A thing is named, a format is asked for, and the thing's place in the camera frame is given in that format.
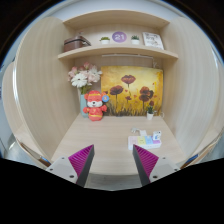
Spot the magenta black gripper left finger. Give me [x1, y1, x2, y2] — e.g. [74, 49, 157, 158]
[47, 145, 95, 187]

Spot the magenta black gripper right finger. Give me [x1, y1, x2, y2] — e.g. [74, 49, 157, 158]
[132, 145, 180, 186]

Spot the white blue charger plug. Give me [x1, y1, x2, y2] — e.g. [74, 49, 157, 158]
[153, 131, 162, 140]

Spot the small potted plant white pot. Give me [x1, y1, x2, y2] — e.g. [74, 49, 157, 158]
[147, 101, 154, 120]

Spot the teal glass vase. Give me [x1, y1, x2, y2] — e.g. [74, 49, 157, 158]
[80, 94, 88, 118]

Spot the red plush mascot toy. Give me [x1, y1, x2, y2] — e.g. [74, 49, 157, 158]
[83, 90, 109, 121]

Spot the poppy flower painting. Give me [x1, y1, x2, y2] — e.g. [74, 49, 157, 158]
[101, 66, 163, 116]

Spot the pink white flower bouquet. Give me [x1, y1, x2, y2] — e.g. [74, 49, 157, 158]
[68, 62, 102, 94]

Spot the wooden shelf board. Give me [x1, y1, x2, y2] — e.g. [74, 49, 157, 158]
[58, 44, 178, 59]

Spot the brown storage case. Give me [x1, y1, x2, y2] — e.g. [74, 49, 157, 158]
[64, 36, 91, 52]

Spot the right small shelf plant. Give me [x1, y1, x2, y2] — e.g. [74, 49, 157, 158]
[131, 35, 140, 45]

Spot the small shelf plant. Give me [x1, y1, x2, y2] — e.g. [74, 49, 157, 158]
[99, 37, 110, 44]
[131, 35, 140, 45]

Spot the white sketch picture card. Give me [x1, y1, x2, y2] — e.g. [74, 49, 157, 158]
[143, 32, 164, 49]

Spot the left small shelf plant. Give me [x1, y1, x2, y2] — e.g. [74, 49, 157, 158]
[99, 37, 110, 44]

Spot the purple round number sign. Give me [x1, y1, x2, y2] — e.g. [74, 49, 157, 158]
[112, 31, 127, 43]

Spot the white charger cable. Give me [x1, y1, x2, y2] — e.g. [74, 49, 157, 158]
[130, 127, 148, 137]

